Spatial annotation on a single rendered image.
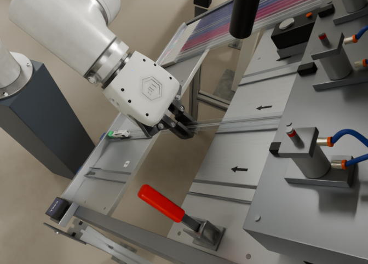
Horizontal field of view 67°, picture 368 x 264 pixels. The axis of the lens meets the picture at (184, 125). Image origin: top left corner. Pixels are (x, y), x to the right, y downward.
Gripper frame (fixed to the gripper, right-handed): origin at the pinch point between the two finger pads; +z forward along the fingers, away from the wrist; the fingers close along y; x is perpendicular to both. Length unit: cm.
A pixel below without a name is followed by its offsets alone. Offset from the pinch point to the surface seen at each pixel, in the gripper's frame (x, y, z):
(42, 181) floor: 119, -11, -4
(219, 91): 82, 79, 44
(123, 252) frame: 58, -23, 27
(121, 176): 13.7, -10.8, -0.9
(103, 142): 29.4, -2.6, -5.2
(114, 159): 21.4, -6.7, -2.3
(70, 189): 29.4, -16.4, -5.2
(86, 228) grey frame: 33.7, -22.0, 4.3
